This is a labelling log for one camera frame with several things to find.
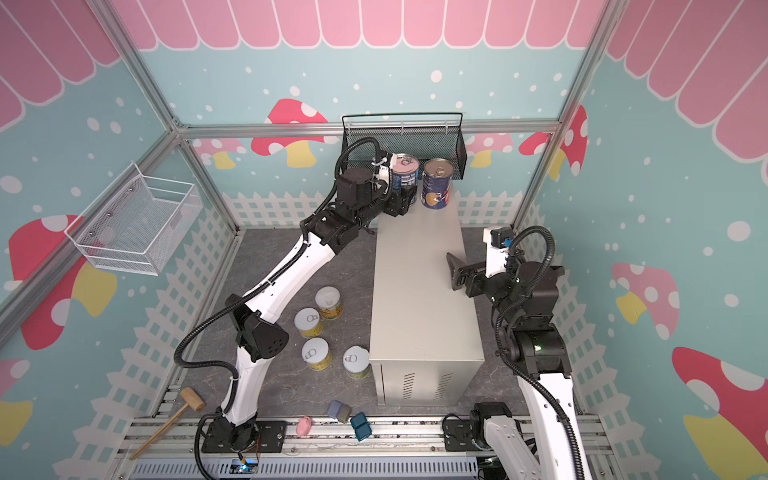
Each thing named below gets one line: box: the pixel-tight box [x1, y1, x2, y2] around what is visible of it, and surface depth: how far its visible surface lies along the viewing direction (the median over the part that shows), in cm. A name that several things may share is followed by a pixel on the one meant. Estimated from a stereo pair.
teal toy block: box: [350, 412, 372, 442], surface depth 77 cm
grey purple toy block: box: [327, 400, 353, 424], surface depth 79 cm
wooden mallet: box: [130, 387, 206, 461], surface depth 78 cm
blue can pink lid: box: [391, 153, 420, 205], surface depth 73 cm
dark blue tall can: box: [420, 158, 455, 210], surface depth 74 cm
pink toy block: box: [296, 416, 313, 438], surface depth 77 cm
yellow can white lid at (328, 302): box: [315, 285, 343, 321], surface depth 93 cm
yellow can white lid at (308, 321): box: [293, 307, 322, 339], surface depth 91 cm
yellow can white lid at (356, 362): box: [342, 345, 371, 380], surface depth 83 cm
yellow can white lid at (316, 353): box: [301, 337, 332, 371], surface depth 85 cm
